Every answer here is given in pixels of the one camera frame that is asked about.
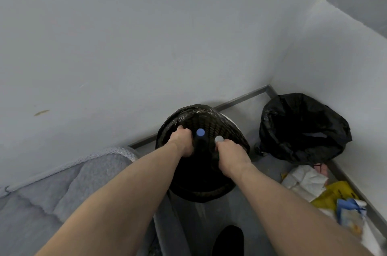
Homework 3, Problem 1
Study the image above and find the person's right hand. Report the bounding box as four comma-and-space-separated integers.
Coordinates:
215, 139, 253, 178

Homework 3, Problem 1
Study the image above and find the person's left hand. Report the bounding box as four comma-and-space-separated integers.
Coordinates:
168, 126, 195, 158

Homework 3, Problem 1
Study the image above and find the dark bottle with white cap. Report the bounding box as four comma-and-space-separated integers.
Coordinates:
212, 135, 225, 172

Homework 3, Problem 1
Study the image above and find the dark bottle with blue cap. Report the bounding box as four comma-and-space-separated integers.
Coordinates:
193, 128, 210, 162

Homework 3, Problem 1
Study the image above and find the person's right forearm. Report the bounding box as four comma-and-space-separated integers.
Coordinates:
225, 163, 375, 256

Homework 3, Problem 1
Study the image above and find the person's left forearm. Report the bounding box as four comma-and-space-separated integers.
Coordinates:
35, 141, 185, 256

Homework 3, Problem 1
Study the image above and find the black bin liner bag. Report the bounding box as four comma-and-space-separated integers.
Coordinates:
155, 104, 251, 193

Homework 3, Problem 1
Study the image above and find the black mesh waste bin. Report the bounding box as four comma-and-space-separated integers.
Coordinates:
155, 104, 251, 204

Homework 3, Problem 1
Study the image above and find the full black trash bag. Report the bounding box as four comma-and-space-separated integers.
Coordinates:
259, 93, 353, 165

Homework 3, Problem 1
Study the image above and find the crumpled white paper bag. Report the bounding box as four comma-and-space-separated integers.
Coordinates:
281, 165, 328, 203

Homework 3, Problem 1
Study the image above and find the person's black shoe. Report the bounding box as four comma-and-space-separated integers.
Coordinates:
211, 225, 245, 256

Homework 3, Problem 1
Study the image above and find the pink wrapper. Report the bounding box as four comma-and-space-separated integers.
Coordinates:
314, 163, 329, 177

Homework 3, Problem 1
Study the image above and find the yellow plastic bag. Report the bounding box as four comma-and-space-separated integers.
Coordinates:
311, 180, 360, 211

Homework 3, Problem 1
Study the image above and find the blue and white packet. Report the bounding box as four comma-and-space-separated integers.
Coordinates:
336, 198, 368, 239

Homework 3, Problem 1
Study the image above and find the grey quilted mattress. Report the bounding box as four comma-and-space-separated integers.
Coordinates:
0, 146, 140, 256

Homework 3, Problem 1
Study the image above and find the white plastic bag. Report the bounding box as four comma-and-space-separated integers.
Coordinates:
319, 207, 387, 256

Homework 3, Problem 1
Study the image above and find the grey metal floor rail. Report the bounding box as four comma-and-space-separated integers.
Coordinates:
127, 84, 278, 149

